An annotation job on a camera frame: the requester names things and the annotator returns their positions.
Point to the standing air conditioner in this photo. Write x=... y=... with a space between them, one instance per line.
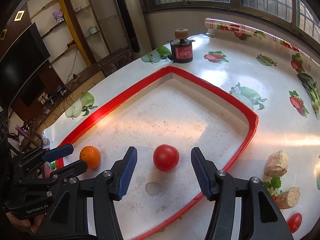
x=134 y=27

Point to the purple plush toy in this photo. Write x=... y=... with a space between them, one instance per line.
x=58 y=16

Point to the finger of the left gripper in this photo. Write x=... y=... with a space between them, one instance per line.
x=58 y=153
x=72 y=170

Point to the red tomato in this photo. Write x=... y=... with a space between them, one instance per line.
x=165 y=157
x=294 y=222

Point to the black television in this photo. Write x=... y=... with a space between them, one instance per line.
x=24 y=57

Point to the red rimmed white tray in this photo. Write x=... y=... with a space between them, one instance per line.
x=174 y=107

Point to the orange mid table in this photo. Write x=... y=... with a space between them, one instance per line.
x=91 y=156

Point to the fruit print tablecloth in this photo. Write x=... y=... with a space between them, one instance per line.
x=240 y=100

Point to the wooden stool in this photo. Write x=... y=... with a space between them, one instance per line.
x=114 y=61

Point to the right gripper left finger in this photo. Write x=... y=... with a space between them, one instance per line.
x=84 y=209

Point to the green vegetable bunch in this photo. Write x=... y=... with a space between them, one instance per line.
x=310 y=86

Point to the person's left hand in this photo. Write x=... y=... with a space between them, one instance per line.
x=26 y=224

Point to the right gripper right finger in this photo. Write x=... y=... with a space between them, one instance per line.
x=260 y=216

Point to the black motor with red label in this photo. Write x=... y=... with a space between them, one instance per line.
x=181 y=47

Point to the beige sugarcane chunk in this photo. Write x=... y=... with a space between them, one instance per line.
x=277 y=164
x=288 y=199

